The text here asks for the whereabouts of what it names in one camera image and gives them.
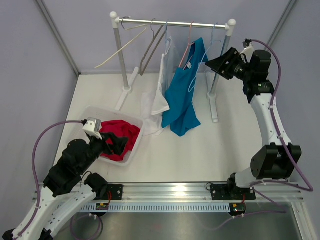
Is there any blue t shirt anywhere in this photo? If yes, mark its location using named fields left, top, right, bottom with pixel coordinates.
left=162, top=37, right=208, bottom=137

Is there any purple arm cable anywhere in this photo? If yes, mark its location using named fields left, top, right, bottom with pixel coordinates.
left=17, top=120, right=87, bottom=238
left=246, top=38, right=315, bottom=213

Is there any white plastic laundry basket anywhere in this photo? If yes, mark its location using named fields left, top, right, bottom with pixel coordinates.
left=80, top=105, right=144, bottom=167

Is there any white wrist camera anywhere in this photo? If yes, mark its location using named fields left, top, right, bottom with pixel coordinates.
left=82, top=117, right=103, bottom=140
left=241, top=39, right=254, bottom=58

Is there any white metal clothes rack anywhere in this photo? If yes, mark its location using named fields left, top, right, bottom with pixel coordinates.
left=110, top=11, right=236, bottom=115

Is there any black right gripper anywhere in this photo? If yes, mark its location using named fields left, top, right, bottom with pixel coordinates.
left=205, top=47, right=253, bottom=83

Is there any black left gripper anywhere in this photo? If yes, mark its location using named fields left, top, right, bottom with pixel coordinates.
left=78, top=130, right=129, bottom=174

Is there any light blue white-shirt hanger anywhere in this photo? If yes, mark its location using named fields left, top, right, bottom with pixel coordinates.
left=164, top=20, right=172, bottom=56

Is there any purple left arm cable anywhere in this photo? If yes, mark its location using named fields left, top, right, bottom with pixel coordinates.
left=17, top=120, right=87, bottom=238

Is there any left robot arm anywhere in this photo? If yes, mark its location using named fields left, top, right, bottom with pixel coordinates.
left=2, top=132, right=128, bottom=240

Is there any pink hanger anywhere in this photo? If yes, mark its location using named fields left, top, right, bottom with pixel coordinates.
left=178, top=21, right=194, bottom=68

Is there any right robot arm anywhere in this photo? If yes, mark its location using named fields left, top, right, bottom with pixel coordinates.
left=206, top=47, right=302, bottom=200

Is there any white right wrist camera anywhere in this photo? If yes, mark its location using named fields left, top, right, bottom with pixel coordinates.
left=241, top=39, right=254, bottom=58

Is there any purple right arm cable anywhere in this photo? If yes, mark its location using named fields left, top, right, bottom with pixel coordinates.
left=246, top=38, right=315, bottom=213

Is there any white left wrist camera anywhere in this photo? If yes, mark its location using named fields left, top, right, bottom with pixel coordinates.
left=82, top=117, right=103, bottom=140

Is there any light blue red-shirt hanger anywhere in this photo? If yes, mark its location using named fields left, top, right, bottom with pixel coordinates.
left=188, top=22, right=222, bottom=92

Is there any white slotted cable duct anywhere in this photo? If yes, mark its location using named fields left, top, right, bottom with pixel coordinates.
left=80, top=202, right=246, bottom=213

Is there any red t shirt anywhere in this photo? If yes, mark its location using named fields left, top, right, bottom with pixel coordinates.
left=99, top=120, right=141, bottom=162

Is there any white t shirt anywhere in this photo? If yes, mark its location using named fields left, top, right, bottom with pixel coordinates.
left=140, top=38, right=177, bottom=136

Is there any aluminium rail frame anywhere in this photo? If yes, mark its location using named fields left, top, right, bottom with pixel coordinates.
left=108, top=182, right=304, bottom=203

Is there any cream empty hanger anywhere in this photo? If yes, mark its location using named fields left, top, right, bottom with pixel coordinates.
left=94, top=11, right=148, bottom=69

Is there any grey empty hanger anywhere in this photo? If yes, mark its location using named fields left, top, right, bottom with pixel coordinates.
left=139, top=17, right=167, bottom=76

